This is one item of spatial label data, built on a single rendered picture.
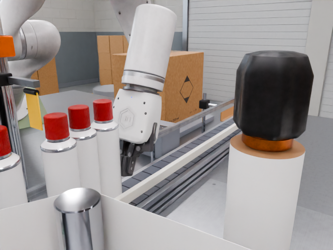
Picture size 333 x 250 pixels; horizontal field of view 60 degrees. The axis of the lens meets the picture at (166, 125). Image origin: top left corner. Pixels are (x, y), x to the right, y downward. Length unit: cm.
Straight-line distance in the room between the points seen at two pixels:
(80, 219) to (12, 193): 20
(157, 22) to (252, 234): 39
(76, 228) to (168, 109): 82
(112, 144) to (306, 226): 37
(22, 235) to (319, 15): 453
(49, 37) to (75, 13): 611
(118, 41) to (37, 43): 344
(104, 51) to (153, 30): 409
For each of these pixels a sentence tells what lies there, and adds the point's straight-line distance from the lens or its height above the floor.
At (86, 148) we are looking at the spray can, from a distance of 48.
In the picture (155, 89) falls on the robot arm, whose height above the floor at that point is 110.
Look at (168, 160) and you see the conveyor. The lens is 76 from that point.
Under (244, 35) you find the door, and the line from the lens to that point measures 503.
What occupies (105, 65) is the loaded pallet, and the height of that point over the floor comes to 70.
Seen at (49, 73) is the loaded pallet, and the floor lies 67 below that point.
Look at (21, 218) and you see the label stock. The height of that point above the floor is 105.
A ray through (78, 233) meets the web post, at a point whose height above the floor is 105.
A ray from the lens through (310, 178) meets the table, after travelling 87.
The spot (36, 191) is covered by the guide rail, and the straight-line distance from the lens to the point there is 52.
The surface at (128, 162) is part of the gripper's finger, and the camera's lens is 58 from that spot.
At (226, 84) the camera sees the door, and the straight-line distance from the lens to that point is 521.
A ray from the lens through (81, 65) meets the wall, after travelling 718.
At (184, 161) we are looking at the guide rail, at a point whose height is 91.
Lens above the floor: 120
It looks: 18 degrees down
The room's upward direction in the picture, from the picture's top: straight up
